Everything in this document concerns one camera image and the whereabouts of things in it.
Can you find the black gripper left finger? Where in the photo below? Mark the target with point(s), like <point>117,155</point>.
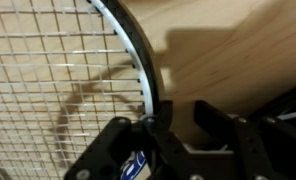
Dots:
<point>104,156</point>

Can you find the white blue teal tennis racket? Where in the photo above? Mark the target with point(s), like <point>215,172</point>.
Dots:
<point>144,60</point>

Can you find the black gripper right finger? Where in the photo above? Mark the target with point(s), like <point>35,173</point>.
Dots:
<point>254,150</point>

